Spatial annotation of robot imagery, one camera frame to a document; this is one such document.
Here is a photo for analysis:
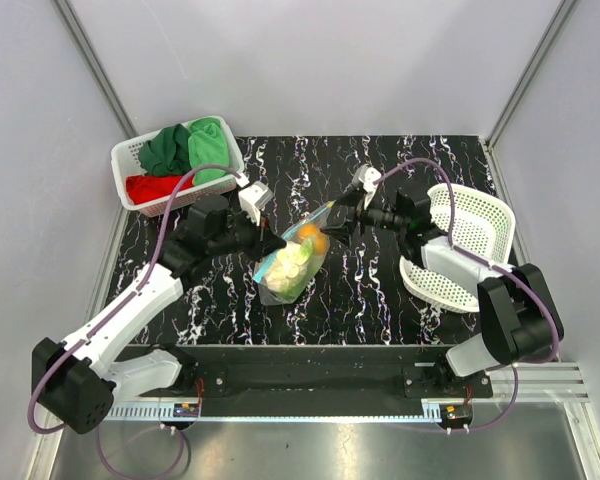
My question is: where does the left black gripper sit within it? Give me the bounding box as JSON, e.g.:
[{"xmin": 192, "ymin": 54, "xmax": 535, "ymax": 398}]
[{"xmin": 209, "ymin": 206, "xmax": 287, "ymax": 263}]

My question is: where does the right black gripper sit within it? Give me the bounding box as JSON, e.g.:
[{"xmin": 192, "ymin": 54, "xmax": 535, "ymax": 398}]
[{"xmin": 320, "ymin": 186, "xmax": 408, "ymax": 248}]

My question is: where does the clear zip top bag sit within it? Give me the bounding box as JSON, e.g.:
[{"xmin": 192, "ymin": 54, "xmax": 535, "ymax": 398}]
[{"xmin": 252, "ymin": 202, "xmax": 333, "ymax": 306}]

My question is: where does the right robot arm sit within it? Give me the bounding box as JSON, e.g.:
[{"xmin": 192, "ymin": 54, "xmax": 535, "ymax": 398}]
[{"xmin": 322, "ymin": 184, "xmax": 564, "ymax": 397}]

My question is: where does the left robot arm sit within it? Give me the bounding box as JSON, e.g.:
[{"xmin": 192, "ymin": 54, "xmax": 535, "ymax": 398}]
[{"xmin": 27, "ymin": 184, "xmax": 286, "ymax": 434}]

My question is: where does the fake white cauliflower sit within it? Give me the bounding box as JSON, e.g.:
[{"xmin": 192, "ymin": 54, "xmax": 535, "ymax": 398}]
[{"xmin": 264, "ymin": 242, "xmax": 312, "ymax": 294}]

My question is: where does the fake orange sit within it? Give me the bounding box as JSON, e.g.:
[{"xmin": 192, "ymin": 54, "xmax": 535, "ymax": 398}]
[{"xmin": 297, "ymin": 223, "xmax": 329, "ymax": 256}]

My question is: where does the black marble pattern mat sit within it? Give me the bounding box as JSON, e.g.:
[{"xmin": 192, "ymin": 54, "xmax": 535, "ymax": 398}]
[{"xmin": 97, "ymin": 133, "xmax": 549, "ymax": 347}]

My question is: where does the light green cloth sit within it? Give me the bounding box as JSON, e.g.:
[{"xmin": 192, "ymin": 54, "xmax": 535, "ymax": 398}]
[{"xmin": 188, "ymin": 117, "xmax": 229, "ymax": 186}]

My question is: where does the dark green cloth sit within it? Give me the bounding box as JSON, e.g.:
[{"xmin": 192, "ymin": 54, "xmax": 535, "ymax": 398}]
[{"xmin": 138, "ymin": 124, "xmax": 191, "ymax": 176}]

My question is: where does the white oval basket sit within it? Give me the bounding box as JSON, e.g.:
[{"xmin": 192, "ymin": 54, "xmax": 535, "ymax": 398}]
[{"xmin": 399, "ymin": 184, "xmax": 516, "ymax": 313}]

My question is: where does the red cloth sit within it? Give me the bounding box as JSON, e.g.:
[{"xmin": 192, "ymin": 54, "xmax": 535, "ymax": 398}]
[{"xmin": 125, "ymin": 175, "xmax": 182, "ymax": 205}]

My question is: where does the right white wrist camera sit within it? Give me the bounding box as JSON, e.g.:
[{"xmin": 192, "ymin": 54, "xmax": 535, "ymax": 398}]
[{"xmin": 351, "ymin": 165, "xmax": 382, "ymax": 193}]

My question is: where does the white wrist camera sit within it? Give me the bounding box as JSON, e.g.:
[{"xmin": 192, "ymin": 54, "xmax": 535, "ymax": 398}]
[
  {"xmin": 238, "ymin": 181, "xmax": 273, "ymax": 225},
  {"xmin": 351, "ymin": 165, "xmax": 382, "ymax": 193}
]

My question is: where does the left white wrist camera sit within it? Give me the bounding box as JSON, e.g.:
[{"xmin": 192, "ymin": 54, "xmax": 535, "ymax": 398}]
[{"xmin": 238, "ymin": 181, "xmax": 273, "ymax": 225}]

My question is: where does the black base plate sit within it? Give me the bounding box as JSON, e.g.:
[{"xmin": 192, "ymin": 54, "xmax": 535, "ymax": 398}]
[{"xmin": 182, "ymin": 345, "xmax": 506, "ymax": 421}]

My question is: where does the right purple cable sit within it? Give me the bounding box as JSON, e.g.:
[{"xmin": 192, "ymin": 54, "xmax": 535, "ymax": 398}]
[{"xmin": 374, "ymin": 157, "xmax": 564, "ymax": 431}]

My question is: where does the purple cable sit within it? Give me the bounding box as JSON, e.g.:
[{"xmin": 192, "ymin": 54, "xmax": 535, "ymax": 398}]
[
  {"xmin": 374, "ymin": 157, "xmax": 564, "ymax": 431},
  {"xmin": 26, "ymin": 164, "xmax": 249, "ymax": 476}
]

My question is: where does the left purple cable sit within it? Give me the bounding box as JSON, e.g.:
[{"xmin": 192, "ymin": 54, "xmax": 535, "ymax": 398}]
[{"xmin": 26, "ymin": 164, "xmax": 249, "ymax": 476}]

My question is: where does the right aluminium frame post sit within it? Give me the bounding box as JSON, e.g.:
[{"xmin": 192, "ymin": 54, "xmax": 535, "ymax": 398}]
[{"xmin": 484, "ymin": 0, "xmax": 580, "ymax": 150}]

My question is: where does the aluminium frame post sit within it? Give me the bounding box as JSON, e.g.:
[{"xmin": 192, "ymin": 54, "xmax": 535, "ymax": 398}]
[
  {"xmin": 484, "ymin": 0, "xmax": 580, "ymax": 150},
  {"xmin": 51, "ymin": 0, "xmax": 138, "ymax": 139}
]

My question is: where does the left aluminium frame post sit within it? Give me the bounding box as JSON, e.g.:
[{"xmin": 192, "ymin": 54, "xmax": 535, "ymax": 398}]
[{"xmin": 51, "ymin": 0, "xmax": 138, "ymax": 139}]

